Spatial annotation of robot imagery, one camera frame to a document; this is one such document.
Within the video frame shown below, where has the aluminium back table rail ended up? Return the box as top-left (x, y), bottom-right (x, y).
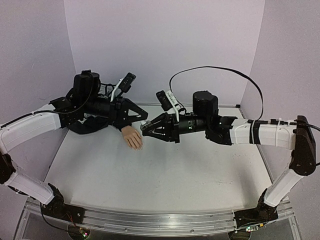
top-left (134, 101), bottom-right (241, 109)

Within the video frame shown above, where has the mannequin hand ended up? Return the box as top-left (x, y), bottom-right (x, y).
top-left (121, 125), bottom-right (143, 150)

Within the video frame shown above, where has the grey and black jacket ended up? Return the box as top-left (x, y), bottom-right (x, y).
top-left (67, 114), bottom-right (133, 135)

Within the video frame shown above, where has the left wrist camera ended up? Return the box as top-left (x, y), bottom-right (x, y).
top-left (110, 72), bottom-right (136, 102)

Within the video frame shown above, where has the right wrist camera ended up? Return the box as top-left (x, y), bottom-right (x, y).
top-left (156, 90), bottom-right (186, 123)

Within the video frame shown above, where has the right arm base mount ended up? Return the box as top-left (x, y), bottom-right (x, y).
top-left (233, 189), bottom-right (278, 230)

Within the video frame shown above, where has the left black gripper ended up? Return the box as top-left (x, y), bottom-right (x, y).
top-left (83, 95), bottom-right (150, 126)

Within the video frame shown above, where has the aluminium front rail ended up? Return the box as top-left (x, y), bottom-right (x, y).
top-left (76, 207), bottom-right (237, 237)

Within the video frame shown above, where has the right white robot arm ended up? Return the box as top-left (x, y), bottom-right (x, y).
top-left (140, 90), bottom-right (317, 208)

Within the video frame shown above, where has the clear nail polish bottle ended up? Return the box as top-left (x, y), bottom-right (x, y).
top-left (140, 121), bottom-right (153, 131)

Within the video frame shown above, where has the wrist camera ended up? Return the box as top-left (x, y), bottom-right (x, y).
top-left (156, 90), bottom-right (186, 123)
top-left (110, 72), bottom-right (136, 102)

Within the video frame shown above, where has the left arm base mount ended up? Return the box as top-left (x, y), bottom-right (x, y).
top-left (40, 183), bottom-right (85, 224)

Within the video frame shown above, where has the black camera cable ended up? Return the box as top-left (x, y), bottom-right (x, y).
top-left (169, 65), bottom-right (320, 131)

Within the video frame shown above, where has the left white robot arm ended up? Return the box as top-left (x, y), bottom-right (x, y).
top-left (0, 70), bottom-right (148, 219)

